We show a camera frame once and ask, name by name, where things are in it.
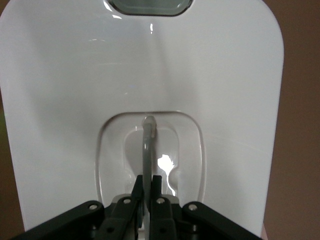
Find white box lid grey clips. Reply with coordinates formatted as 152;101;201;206
0;0;286;240

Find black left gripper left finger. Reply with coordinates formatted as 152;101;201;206
9;174;145;240

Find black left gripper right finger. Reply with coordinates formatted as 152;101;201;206
149;174;261;240

